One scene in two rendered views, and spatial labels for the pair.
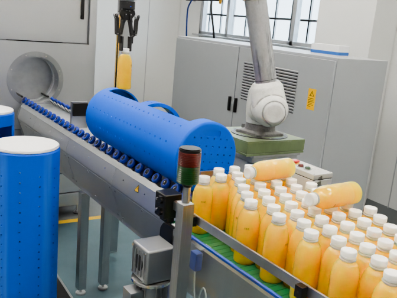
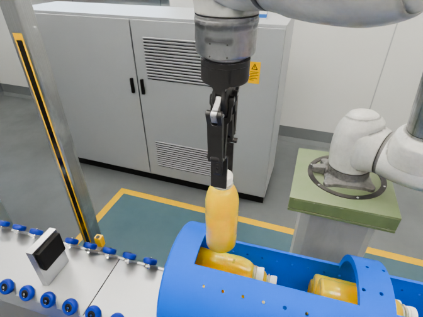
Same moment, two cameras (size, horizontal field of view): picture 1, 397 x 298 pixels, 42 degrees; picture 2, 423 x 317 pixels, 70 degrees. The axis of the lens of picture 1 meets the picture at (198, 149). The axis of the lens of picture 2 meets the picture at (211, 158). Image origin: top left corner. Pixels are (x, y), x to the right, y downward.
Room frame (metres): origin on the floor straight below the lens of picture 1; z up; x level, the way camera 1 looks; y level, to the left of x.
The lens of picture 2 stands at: (2.20, 0.70, 1.79)
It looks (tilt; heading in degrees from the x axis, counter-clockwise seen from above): 34 degrees down; 321
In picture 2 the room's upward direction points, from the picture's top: straight up
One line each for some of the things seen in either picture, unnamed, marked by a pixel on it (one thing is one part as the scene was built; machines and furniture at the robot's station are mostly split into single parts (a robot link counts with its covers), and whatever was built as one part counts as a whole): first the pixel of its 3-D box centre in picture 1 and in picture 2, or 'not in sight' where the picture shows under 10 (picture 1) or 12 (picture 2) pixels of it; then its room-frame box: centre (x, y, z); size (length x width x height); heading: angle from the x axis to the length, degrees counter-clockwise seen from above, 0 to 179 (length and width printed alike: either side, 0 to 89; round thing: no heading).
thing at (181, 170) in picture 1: (188, 173); not in sight; (1.38, 0.02, 1.18); 0.06 x 0.06 x 0.05
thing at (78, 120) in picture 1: (79, 115); (51, 257); (2.99, 0.72, 1.00); 0.10 x 0.04 x 0.15; 125
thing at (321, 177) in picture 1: (302, 178); not in sight; (1.90, -0.41, 1.05); 0.20 x 0.10 x 0.10; 35
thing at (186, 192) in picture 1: (188, 175); not in sight; (1.38, 0.02, 1.18); 0.06 x 0.06 x 0.16
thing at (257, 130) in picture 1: (257, 127); (342, 168); (2.63, -0.29, 1.09); 0.22 x 0.18 x 0.06; 38
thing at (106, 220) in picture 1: (104, 239); not in sight; (2.80, 0.50, 0.31); 0.06 x 0.06 x 0.63; 35
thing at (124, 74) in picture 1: (124, 70); (221, 213); (2.55, 0.40, 1.33); 0.07 x 0.07 x 0.18
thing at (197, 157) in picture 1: (189, 158); not in sight; (1.38, 0.02, 1.23); 0.06 x 0.06 x 0.04
